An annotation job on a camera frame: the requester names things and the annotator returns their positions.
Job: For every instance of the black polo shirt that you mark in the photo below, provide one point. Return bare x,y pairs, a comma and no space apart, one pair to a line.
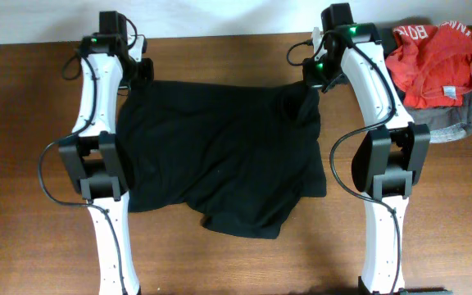
241,156

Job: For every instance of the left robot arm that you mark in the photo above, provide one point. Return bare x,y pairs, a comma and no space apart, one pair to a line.
110,59

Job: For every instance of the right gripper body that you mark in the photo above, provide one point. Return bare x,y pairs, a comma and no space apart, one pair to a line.
324,73

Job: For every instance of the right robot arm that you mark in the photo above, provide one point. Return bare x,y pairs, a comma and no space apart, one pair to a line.
391,156

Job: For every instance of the red t-shirt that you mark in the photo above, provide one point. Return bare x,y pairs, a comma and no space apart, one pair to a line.
432,64

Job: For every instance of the grey garment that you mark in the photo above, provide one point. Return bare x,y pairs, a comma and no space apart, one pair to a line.
446,124

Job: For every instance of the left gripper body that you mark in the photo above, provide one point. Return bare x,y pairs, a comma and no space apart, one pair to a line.
137,73

